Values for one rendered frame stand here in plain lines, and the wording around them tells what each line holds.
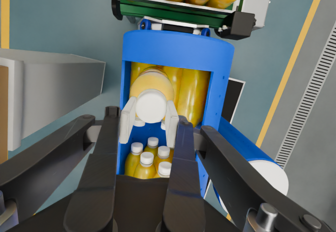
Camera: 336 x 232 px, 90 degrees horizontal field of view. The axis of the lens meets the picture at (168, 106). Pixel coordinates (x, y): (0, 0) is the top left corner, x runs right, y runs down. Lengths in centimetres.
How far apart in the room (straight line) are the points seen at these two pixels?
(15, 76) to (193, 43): 58
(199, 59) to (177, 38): 6
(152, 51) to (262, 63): 157
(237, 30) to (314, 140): 198
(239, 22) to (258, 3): 22
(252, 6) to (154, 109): 68
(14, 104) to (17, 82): 7
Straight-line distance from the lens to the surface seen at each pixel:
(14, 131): 79
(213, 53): 36
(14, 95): 74
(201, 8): 62
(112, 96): 165
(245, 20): 64
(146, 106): 21
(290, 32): 199
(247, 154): 76
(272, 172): 79
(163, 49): 34
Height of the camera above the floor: 156
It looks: 75 degrees down
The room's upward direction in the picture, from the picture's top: 166 degrees clockwise
